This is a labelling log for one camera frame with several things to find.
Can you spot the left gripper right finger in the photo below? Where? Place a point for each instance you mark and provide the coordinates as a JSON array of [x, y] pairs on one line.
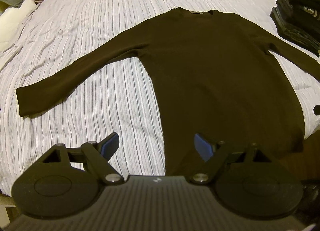
[[214, 155]]

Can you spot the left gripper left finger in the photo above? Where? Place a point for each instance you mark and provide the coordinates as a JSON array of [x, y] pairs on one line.
[[97, 158]]

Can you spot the dark brown long-sleeve sweater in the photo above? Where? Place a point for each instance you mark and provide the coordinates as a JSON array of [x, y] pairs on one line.
[[213, 73]]

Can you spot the stack of folded dark clothes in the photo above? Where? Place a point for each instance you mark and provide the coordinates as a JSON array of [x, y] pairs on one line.
[[298, 22]]

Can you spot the white striped bed duvet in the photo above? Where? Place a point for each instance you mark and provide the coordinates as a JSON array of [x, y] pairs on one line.
[[118, 98]]

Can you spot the cream white pillow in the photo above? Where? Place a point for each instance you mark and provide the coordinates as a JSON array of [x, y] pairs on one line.
[[11, 18]]

